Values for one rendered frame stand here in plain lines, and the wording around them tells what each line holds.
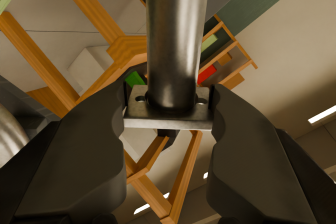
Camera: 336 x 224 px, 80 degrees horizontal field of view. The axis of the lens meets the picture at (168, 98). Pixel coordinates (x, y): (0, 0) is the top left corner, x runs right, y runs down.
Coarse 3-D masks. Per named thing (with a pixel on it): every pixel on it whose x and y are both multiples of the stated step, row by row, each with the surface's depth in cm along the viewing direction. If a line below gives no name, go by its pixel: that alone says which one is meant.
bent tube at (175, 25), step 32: (160, 0) 9; (192, 0) 9; (160, 32) 9; (192, 32) 10; (160, 64) 10; (192, 64) 11; (160, 96) 11; (192, 96) 12; (160, 128) 12; (192, 128) 12
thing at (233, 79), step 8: (216, 16) 488; (208, 32) 500; (208, 40) 514; (240, 48) 493; (216, 56) 510; (224, 56) 516; (248, 56) 493; (208, 64) 522; (248, 64) 499; (200, 72) 538; (208, 72) 538; (232, 72) 510; (200, 80) 548; (224, 80) 522; (232, 80) 528; (240, 80) 523
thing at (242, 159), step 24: (216, 96) 11; (216, 120) 9; (240, 120) 9; (264, 120) 9; (216, 144) 7; (240, 144) 7; (264, 144) 7; (216, 168) 6; (240, 168) 6; (264, 168) 6; (288, 168) 7; (216, 192) 6; (240, 192) 6; (264, 192) 6; (288, 192) 6; (240, 216) 6; (264, 216) 5; (288, 216) 5; (312, 216) 5
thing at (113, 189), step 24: (96, 96) 10; (120, 96) 11; (72, 120) 8; (96, 120) 8; (120, 120) 10; (72, 144) 7; (96, 144) 7; (120, 144) 7; (48, 168) 6; (72, 168) 6; (96, 168) 6; (120, 168) 6; (48, 192) 6; (72, 192) 6; (96, 192) 6; (120, 192) 7; (24, 216) 5; (48, 216) 5; (72, 216) 5
